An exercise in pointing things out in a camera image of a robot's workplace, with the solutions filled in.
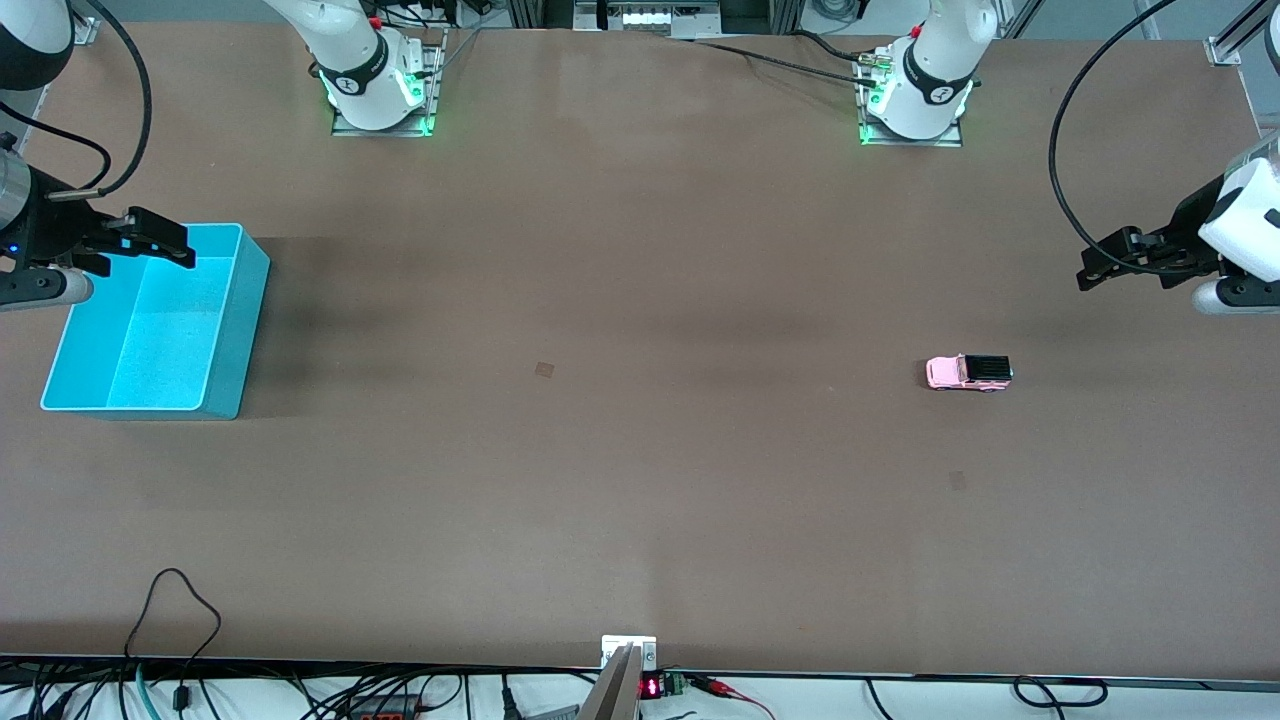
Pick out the aluminium corner profile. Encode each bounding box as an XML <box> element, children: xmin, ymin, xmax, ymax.
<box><xmin>1204</xmin><ymin>0</ymin><xmax>1280</xmax><ymax>68</ymax></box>

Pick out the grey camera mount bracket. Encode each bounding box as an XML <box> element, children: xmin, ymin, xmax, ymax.
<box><xmin>577</xmin><ymin>634</ymin><xmax>659</xmax><ymax>720</ymax></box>

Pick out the turquoise plastic bin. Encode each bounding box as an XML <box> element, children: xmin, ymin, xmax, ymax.
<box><xmin>40</xmin><ymin>223</ymin><xmax>271</xmax><ymax>421</ymax></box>

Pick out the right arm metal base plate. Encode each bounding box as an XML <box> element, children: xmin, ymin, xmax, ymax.
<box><xmin>331</xmin><ymin>28</ymin><xmax>448</xmax><ymax>139</ymax></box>

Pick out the red clip lead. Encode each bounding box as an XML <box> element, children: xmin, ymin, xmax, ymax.
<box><xmin>688</xmin><ymin>674</ymin><xmax>779</xmax><ymax>720</ymax></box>

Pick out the short black table cable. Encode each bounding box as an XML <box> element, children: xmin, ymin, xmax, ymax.
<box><xmin>795</xmin><ymin>30</ymin><xmax>881</xmax><ymax>67</ymax></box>

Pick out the black coiled cable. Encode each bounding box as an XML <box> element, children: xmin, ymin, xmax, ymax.
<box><xmin>1011</xmin><ymin>675</ymin><xmax>1110</xmax><ymax>710</ymax></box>

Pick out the aluminium frame structure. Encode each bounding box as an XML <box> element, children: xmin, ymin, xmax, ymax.
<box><xmin>505</xmin><ymin>0</ymin><xmax>807</xmax><ymax>41</ymax></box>

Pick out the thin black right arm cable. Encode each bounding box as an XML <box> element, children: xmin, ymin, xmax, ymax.
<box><xmin>0</xmin><ymin>103</ymin><xmax>113</xmax><ymax>191</ymax></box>

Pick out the black looped cable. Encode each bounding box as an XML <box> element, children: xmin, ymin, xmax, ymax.
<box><xmin>124</xmin><ymin>567</ymin><xmax>224</xmax><ymax>713</ymax></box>

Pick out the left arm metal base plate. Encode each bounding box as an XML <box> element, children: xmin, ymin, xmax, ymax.
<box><xmin>857</xmin><ymin>45</ymin><xmax>965</xmax><ymax>149</ymax></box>

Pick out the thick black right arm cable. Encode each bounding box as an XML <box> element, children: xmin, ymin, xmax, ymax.
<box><xmin>46</xmin><ymin>0</ymin><xmax>154</xmax><ymax>202</ymax></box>

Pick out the pink toy jeep black roof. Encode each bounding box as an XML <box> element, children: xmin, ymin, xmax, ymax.
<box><xmin>926</xmin><ymin>354</ymin><xmax>1014</xmax><ymax>393</ymax></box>

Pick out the long black table cable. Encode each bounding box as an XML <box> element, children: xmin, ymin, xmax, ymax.
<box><xmin>688</xmin><ymin>36</ymin><xmax>883</xmax><ymax>89</ymax></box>

